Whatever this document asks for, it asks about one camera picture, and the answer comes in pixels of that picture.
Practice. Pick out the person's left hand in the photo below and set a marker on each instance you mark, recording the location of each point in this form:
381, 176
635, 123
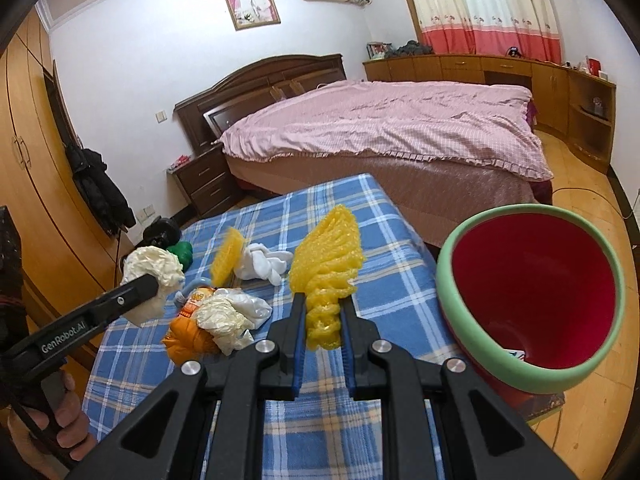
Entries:
74, 433

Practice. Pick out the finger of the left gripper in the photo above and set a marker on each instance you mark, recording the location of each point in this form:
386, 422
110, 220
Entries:
43, 352

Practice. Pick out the cream paper ball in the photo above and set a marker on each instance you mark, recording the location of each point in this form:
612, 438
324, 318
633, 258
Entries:
156, 274

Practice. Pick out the black jacket hanging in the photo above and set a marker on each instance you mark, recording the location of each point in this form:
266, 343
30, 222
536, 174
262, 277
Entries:
103, 197

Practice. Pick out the red bin green rim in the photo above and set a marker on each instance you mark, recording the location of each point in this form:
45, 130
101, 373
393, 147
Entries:
536, 278

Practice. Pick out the pink bed quilt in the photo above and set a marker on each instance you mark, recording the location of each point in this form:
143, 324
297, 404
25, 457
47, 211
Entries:
433, 121

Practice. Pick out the white plastic bag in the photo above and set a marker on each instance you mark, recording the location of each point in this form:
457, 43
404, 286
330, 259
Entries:
230, 316

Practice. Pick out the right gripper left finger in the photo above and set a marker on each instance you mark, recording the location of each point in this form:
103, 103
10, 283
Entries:
206, 419

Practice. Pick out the dark wooden headboard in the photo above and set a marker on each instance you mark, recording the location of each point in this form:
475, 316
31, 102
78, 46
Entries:
208, 114

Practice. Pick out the wooden wardrobe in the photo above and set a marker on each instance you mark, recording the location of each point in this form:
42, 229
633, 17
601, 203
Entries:
67, 258

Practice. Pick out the framed wedding photo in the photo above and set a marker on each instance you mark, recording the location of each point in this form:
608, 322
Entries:
248, 14

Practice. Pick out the long wooden cabinet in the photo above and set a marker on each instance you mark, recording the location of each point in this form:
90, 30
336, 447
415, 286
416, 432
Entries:
577, 108

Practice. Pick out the white card in bin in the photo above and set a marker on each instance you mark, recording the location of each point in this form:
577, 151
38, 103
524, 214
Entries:
519, 354

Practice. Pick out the dark wooden nightstand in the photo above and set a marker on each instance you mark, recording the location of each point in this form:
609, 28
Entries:
207, 183

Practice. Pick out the yellow foam net sleeve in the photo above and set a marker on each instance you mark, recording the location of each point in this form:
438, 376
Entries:
324, 269

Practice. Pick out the light blue plastic piece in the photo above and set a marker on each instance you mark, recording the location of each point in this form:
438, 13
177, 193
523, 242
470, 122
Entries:
182, 296

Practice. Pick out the flat yellow foam net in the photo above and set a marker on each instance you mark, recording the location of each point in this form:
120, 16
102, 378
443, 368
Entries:
228, 256

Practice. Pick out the white tissue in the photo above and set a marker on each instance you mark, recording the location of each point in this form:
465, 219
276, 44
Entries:
257, 262

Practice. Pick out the orange plastic bag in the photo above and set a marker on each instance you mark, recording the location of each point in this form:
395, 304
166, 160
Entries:
184, 340

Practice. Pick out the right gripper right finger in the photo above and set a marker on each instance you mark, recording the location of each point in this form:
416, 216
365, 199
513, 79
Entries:
439, 420

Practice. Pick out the blue plaid table cloth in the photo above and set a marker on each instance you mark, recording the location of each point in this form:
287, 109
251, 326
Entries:
324, 434

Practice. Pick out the brown bed base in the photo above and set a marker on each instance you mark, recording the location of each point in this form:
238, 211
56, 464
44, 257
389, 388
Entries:
434, 197

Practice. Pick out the magazine under bin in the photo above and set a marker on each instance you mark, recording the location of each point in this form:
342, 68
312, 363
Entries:
536, 408

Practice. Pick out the red white floral curtain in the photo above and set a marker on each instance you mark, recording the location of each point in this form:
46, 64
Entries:
491, 27

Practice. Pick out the green clover toy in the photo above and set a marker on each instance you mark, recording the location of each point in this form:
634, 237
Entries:
184, 252

